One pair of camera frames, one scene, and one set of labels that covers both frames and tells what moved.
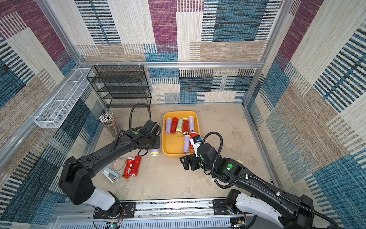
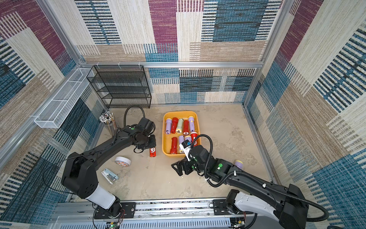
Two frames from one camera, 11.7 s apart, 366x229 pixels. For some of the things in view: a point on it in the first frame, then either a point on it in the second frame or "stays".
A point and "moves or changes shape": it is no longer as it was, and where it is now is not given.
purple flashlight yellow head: x=187 y=143 moves or changes shape
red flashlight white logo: x=192 y=134 stays
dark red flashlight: x=174 y=124 stays
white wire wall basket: x=55 y=113 stays
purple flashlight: x=168 y=121 stays
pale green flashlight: x=178 y=129 stays
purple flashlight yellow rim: x=154 y=152 -> x=188 y=137
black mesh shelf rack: x=121 y=86 stays
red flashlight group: x=186 y=129 stays
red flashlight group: x=136 y=166 -> x=174 y=149
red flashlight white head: x=128 y=167 -> x=152 y=152
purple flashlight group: x=191 y=123 stays
